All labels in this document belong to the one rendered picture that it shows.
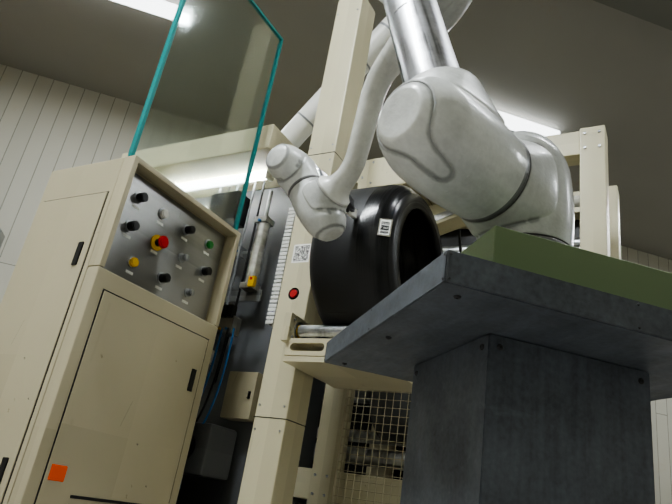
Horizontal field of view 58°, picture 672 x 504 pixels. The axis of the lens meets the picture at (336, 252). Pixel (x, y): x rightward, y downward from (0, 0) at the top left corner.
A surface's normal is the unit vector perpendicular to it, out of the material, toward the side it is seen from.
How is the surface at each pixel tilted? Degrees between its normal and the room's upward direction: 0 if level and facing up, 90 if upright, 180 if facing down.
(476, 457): 90
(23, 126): 90
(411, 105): 95
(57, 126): 90
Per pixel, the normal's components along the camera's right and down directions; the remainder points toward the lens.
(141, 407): 0.87, -0.06
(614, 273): 0.28, -0.34
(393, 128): -0.72, -0.30
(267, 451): -0.47, -0.41
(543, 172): 0.62, -0.24
